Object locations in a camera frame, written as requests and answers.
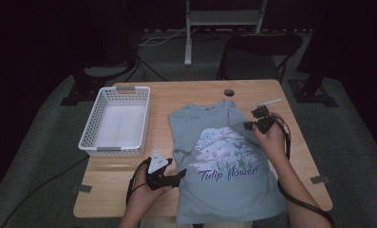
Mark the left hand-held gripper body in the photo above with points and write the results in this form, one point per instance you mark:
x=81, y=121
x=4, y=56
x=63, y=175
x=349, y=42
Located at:
x=157, y=177

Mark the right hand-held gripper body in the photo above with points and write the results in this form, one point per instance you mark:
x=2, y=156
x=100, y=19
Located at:
x=262, y=122

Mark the light blue t-shirt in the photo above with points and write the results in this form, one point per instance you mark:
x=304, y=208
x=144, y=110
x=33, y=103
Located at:
x=227, y=177

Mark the white perforated plastic basket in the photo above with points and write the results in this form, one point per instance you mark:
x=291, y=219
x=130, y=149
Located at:
x=119, y=126

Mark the person's right hand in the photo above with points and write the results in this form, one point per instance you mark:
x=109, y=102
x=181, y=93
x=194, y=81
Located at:
x=273, y=142

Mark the person's left hand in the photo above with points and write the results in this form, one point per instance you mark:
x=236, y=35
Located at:
x=143, y=196

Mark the black stand base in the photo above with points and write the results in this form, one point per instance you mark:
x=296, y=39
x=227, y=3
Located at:
x=91, y=85
x=312, y=91

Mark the black chair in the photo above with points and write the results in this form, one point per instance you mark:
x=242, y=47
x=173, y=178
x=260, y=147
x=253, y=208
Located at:
x=262, y=47

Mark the grey tape strip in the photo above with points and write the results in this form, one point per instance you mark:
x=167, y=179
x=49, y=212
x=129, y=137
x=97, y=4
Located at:
x=320, y=179
x=81, y=188

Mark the desk with white metal frame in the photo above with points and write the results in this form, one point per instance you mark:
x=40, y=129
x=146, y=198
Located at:
x=222, y=17

